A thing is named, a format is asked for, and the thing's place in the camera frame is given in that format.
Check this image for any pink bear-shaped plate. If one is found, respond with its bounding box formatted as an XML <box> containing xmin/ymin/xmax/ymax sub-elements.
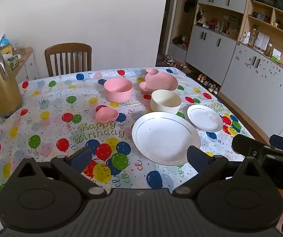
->
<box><xmin>145</xmin><ymin>68</ymin><xmax>179</xmax><ymax>92</ymax></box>

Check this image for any large white plate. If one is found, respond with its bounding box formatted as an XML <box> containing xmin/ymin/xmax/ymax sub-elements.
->
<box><xmin>132</xmin><ymin>111</ymin><xmax>201</xmax><ymax>166</ymax></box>

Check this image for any cream bowl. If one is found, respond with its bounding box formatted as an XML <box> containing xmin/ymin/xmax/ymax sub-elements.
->
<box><xmin>150</xmin><ymin>89</ymin><xmax>182</xmax><ymax>115</ymax></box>

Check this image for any gold thermos jug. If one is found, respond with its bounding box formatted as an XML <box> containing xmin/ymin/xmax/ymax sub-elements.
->
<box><xmin>0</xmin><ymin>41</ymin><xmax>24</xmax><ymax>118</ymax></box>

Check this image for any grey and wood wall cabinet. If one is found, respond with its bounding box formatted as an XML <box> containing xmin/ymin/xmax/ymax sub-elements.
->
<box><xmin>156</xmin><ymin>0</ymin><xmax>283</xmax><ymax>155</ymax></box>

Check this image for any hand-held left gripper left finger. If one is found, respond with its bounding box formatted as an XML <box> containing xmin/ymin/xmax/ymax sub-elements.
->
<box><xmin>15</xmin><ymin>146</ymin><xmax>108</xmax><ymax>200</ymax></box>

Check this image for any wooden side cabinet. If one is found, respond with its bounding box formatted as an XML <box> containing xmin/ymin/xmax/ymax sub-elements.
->
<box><xmin>2</xmin><ymin>46</ymin><xmax>40</xmax><ymax>82</ymax></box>

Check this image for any pink heart-shaped dish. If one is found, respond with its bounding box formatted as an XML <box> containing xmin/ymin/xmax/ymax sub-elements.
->
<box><xmin>95</xmin><ymin>107</ymin><xmax>119</xmax><ymax>125</ymax></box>
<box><xmin>139</xmin><ymin>81</ymin><xmax>155</xmax><ymax>94</ymax></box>

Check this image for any small white plate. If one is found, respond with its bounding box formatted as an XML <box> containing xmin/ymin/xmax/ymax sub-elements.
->
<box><xmin>187</xmin><ymin>104</ymin><xmax>224</xmax><ymax>132</ymax></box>

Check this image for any balloon printed tablecloth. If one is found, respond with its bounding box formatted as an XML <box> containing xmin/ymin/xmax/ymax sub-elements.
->
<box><xmin>0</xmin><ymin>67</ymin><xmax>255</xmax><ymax>230</ymax></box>

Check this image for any large pink bowl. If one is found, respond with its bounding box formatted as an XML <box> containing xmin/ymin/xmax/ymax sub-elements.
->
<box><xmin>103</xmin><ymin>78</ymin><xmax>134</xmax><ymax>103</ymax></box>

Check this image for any wooden chair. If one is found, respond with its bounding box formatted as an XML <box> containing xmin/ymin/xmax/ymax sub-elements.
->
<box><xmin>45</xmin><ymin>43</ymin><xmax>92</xmax><ymax>77</ymax></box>

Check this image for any row of shoes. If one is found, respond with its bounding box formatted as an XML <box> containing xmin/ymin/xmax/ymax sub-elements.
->
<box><xmin>164</xmin><ymin>56</ymin><xmax>221</xmax><ymax>95</ymax></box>

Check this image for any green patterned box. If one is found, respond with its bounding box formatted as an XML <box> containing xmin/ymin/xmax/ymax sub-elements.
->
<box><xmin>7</xmin><ymin>55</ymin><xmax>20</xmax><ymax>70</ymax></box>

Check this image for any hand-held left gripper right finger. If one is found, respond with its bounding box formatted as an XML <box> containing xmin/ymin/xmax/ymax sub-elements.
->
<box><xmin>172</xmin><ymin>146</ymin><xmax>268</xmax><ymax>199</ymax></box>

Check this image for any blue and yellow box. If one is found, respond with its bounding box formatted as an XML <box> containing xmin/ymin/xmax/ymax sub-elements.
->
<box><xmin>0</xmin><ymin>37</ymin><xmax>13</xmax><ymax>55</ymax></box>

